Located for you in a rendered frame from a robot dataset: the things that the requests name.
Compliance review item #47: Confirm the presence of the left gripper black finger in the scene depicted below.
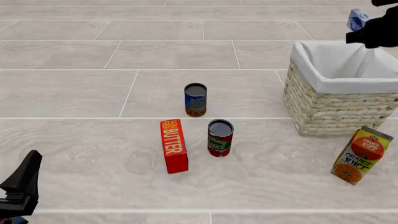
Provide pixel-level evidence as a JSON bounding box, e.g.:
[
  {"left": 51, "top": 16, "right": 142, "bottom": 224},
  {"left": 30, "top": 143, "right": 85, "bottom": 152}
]
[{"left": 0, "top": 149, "right": 43, "bottom": 198}]

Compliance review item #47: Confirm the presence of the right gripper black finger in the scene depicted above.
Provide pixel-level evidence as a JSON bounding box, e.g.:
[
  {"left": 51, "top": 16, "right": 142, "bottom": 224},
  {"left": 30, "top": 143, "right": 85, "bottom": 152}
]
[{"left": 345, "top": 21, "right": 374, "bottom": 45}]

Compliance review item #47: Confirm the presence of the woven cream wicker basket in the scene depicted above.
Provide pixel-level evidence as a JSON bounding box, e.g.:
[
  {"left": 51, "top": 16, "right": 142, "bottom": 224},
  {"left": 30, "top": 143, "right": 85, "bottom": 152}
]
[{"left": 282, "top": 41, "right": 398, "bottom": 138}]

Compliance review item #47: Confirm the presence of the red butter box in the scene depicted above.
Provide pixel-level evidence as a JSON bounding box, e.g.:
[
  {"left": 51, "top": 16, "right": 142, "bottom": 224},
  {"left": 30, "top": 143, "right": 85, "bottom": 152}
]
[{"left": 160, "top": 119, "right": 189, "bottom": 175}]

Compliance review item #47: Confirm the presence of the blue soup can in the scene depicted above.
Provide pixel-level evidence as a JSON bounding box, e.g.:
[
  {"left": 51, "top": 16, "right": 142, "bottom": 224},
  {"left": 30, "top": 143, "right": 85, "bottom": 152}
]
[{"left": 183, "top": 82, "right": 208, "bottom": 118}]

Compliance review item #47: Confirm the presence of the white cloth basket liner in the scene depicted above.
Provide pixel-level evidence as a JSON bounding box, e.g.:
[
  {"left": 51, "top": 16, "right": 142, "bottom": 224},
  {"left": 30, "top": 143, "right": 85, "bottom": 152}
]
[{"left": 291, "top": 41, "right": 398, "bottom": 95}]

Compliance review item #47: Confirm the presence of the red tomato sauce can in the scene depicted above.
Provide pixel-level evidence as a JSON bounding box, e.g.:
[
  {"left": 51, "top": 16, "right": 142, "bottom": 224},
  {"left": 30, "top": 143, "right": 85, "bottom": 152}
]
[{"left": 207, "top": 118, "right": 234, "bottom": 157}]

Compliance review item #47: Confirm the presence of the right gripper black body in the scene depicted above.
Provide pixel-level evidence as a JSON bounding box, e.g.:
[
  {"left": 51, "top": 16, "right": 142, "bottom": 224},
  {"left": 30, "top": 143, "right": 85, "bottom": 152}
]
[{"left": 365, "top": 6, "right": 398, "bottom": 49}]

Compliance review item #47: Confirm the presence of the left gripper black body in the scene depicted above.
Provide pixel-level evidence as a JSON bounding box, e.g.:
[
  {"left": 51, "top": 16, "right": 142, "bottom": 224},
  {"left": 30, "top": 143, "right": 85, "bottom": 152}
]
[{"left": 0, "top": 187, "right": 39, "bottom": 218}]

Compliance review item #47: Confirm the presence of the yellow orange juice carton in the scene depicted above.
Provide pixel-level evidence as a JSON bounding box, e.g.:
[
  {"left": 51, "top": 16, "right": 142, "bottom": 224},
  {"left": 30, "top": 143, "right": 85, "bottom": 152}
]
[{"left": 330, "top": 125, "right": 394, "bottom": 186}]

